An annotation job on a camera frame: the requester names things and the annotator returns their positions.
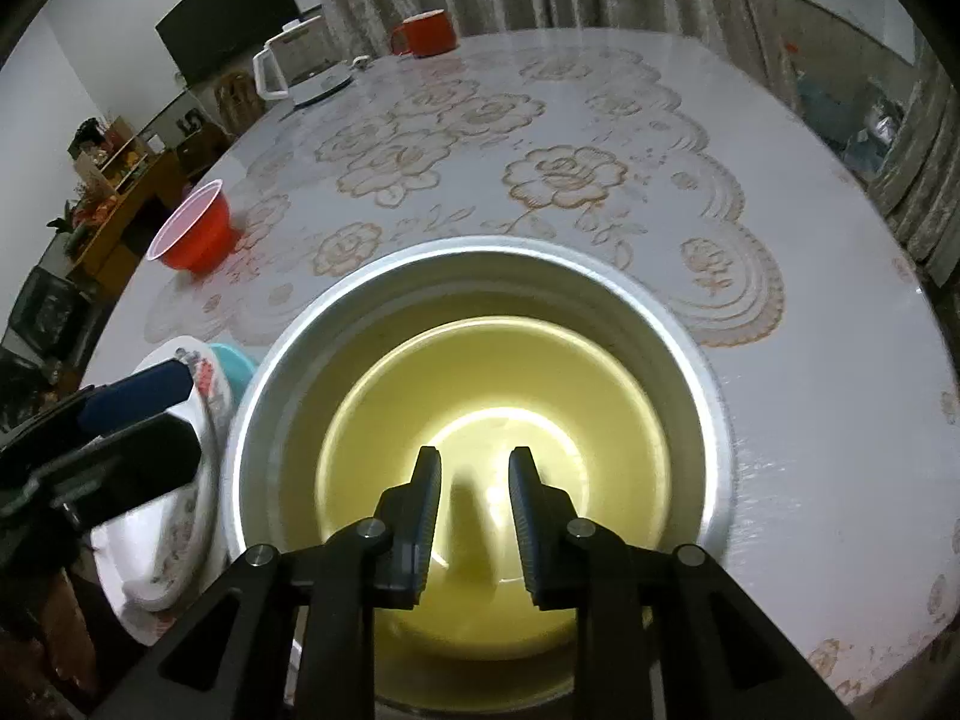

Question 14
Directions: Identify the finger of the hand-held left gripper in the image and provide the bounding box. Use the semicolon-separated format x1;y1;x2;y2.
71;416;203;530
79;358;194;432

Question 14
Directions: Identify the narrow beige window curtain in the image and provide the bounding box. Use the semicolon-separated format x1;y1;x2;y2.
885;52;960;286

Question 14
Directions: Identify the carved wooden chair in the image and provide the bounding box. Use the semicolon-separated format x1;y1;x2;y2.
214;71;260;132

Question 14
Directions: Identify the wooden cabinet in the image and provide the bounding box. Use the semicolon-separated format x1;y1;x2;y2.
45;116;188;286

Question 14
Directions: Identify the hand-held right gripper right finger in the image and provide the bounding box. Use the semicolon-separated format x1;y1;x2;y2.
508;446;856;720

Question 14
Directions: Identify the black television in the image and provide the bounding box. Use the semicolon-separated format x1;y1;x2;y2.
155;0;301;85

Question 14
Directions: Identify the red plastic bowl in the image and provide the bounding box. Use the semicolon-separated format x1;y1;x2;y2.
147;179;235;273

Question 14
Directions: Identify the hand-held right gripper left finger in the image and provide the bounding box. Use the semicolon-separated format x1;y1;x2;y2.
90;446;443;720

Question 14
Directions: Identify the stainless steel bowl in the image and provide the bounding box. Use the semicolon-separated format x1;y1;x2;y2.
221;236;736;713

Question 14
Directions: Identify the large white dragon-print plate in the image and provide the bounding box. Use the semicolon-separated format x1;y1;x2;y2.
94;337;245;647

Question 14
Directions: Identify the lace table doily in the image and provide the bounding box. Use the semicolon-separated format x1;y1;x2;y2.
142;45;785;350

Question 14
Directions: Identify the red mug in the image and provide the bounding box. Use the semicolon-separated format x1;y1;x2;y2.
390;10;458;59

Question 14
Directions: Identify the white electric kettle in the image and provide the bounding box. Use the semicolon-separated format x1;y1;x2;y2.
252;13;370;107

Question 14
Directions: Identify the yellow plastic bowl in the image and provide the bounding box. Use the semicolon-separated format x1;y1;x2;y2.
315;317;672;650

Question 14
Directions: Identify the teal plate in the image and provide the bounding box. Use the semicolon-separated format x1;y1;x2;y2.
206;343;260;407

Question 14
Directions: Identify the small white floral plate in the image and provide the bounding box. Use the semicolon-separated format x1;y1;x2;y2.
94;405;230;614

